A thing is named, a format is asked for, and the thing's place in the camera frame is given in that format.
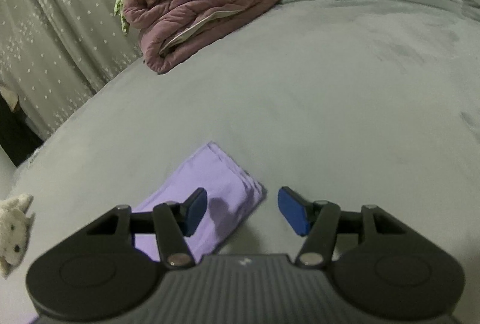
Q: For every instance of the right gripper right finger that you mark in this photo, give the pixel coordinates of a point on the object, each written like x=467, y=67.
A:
x=299, y=213

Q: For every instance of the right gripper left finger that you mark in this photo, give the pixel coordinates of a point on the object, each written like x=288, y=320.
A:
x=191, y=211

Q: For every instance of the purple pants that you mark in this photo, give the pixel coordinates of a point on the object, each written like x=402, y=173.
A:
x=116, y=262

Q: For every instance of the white plush dog toy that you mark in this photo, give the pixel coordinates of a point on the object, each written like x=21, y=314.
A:
x=15, y=230

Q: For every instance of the black hanging garment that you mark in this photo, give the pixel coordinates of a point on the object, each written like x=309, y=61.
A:
x=18, y=140

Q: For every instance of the grey star curtain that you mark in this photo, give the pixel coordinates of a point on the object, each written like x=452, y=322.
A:
x=57, y=54

